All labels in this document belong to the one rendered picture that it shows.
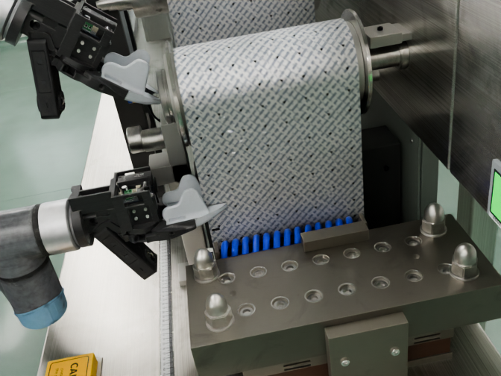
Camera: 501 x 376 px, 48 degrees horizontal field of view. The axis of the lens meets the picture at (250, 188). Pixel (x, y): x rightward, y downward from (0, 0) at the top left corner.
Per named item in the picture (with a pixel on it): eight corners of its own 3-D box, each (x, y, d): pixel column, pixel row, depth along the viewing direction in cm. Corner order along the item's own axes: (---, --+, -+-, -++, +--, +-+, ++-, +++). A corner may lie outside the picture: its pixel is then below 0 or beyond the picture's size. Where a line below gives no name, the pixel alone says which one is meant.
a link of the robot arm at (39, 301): (50, 281, 95) (27, 229, 89) (80, 313, 87) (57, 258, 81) (4, 306, 91) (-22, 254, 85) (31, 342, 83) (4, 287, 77)
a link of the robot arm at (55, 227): (52, 265, 79) (60, 232, 86) (85, 259, 79) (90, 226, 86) (33, 222, 75) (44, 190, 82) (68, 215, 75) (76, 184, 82)
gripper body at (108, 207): (154, 191, 75) (63, 208, 74) (168, 242, 79) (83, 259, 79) (154, 163, 81) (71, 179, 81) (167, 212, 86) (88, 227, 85)
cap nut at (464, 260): (443, 265, 74) (445, 239, 72) (470, 260, 74) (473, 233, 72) (456, 283, 71) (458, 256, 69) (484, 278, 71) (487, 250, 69)
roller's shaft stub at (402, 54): (353, 71, 83) (351, 42, 81) (398, 63, 83) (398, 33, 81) (361, 81, 79) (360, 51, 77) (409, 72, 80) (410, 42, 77)
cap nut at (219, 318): (204, 314, 73) (198, 288, 70) (232, 308, 73) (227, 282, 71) (206, 335, 70) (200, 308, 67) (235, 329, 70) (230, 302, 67)
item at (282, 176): (213, 246, 86) (190, 139, 76) (363, 217, 87) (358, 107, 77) (213, 248, 85) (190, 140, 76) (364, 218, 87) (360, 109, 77)
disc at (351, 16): (341, 94, 90) (335, -1, 83) (344, 93, 90) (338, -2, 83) (370, 130, 77) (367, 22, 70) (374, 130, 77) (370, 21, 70)
